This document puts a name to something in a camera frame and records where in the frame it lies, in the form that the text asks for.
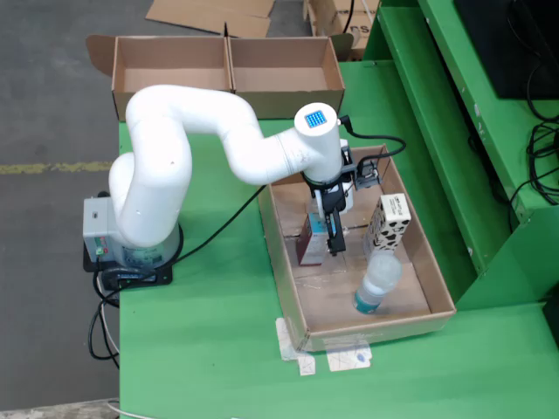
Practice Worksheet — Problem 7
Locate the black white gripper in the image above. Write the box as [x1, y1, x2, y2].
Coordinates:
[309, 178, 355, 257]

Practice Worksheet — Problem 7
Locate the red box silver top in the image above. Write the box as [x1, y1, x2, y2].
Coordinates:
[296, 212, 329, 267]

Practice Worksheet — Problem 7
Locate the cow print hand cream box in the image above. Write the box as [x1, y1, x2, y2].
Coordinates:
[363, 194, 412, 258]

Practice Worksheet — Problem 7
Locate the shallow cardboard tray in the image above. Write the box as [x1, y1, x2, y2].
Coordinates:
[256, 144, 458, 354]

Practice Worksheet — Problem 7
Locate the grey robot control box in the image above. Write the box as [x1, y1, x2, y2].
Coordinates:
[82, 196, 111, 267]

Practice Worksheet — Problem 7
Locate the empty cardboard box with flaps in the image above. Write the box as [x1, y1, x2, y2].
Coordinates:
[145, 0, 277, 39]

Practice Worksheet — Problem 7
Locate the plastic bottle teal label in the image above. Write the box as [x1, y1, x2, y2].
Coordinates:
[352, 253, 404, 315]

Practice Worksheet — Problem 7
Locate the white tape patch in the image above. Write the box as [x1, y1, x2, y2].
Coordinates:
[274, 317, 316, 377]
[326, 342, 373, 373]

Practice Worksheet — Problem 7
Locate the green metal shelf unit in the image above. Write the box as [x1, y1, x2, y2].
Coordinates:
[362, 0, 559, 313]

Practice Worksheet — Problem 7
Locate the stack of shipping cartons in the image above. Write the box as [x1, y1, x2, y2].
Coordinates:
[334, 10, 380, 62]

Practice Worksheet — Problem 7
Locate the black monitor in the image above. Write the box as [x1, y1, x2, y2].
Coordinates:
[452, 0, 559, 100]

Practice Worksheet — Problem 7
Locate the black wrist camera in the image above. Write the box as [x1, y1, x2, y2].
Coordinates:
[354, 157, 383, 191]

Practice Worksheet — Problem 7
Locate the grey wrist mounting bracket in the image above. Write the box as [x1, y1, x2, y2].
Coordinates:
[338, 146, 357, 184]

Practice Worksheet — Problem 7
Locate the black camera cable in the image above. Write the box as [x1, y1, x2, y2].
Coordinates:
[337, 113, 408, 175]

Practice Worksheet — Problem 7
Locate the long black power cable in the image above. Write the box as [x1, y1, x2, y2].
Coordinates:
[116, 186, 264, 306]

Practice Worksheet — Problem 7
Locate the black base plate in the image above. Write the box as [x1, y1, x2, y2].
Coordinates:
[82, 242, 175, 290]

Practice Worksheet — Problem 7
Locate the black cable tangle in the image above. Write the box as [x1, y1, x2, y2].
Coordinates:
[508, 121, 559, 228]

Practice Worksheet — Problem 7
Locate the black cable loop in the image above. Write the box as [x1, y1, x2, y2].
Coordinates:
[525, 54, 559, 124]

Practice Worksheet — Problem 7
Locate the thin white cable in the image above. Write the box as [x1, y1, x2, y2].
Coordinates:
[99, 300, 120, 355]

